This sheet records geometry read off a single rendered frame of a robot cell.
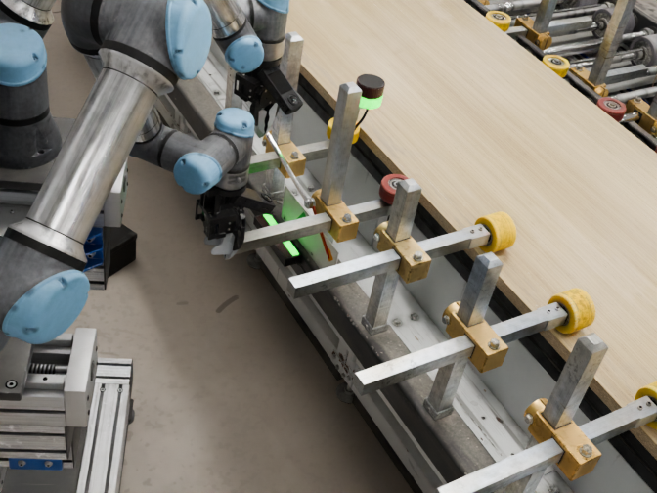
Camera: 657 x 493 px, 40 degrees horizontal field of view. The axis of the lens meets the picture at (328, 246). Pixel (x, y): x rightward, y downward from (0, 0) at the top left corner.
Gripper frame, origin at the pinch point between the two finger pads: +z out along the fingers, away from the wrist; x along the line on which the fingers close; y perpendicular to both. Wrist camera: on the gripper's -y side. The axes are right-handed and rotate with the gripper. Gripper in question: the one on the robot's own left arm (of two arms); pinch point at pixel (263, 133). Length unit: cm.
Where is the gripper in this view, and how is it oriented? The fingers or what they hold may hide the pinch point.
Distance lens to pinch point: 208.3
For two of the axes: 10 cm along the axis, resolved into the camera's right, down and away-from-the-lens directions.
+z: -1.5, 7.4, 6.5
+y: -7.5, -5.1, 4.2
